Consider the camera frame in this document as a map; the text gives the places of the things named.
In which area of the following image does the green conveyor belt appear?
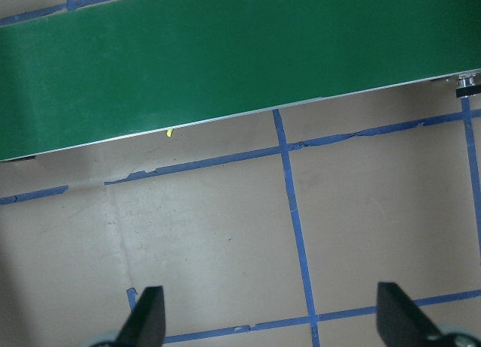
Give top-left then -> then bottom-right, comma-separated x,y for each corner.
0,0 -> 481,162

